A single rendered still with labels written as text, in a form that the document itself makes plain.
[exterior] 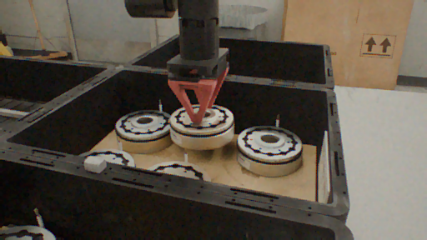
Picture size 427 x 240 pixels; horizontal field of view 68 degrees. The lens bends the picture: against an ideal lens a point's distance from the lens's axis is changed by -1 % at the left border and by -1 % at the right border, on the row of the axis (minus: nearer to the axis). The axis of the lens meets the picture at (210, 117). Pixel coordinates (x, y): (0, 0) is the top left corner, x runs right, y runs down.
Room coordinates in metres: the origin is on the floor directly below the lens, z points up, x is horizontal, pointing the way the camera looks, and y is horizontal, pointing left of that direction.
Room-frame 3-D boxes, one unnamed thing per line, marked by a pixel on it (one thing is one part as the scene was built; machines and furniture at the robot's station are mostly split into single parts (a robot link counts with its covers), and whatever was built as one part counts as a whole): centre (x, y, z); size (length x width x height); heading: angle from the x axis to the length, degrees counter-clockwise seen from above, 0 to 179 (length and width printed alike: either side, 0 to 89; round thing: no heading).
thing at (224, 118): (0.45, 0.01, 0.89); 0.10 x 0.10 x 0.01
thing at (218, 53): (0.46, 0.02, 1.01); 0.10 x 0.07 x 0.07; 163
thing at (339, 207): (0.39, 0.03, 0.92); 0.40 x 0.30 x 0.02; 73
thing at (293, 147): (0.43, -0.09, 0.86); 0.10 x 0.10 x 0.01
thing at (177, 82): (0.44, 0.02, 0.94); 0.07 x 0.07 x 0.09; 73
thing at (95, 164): (0.26, 0.12, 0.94); 0.02 x 0.01 x 0.01; 73
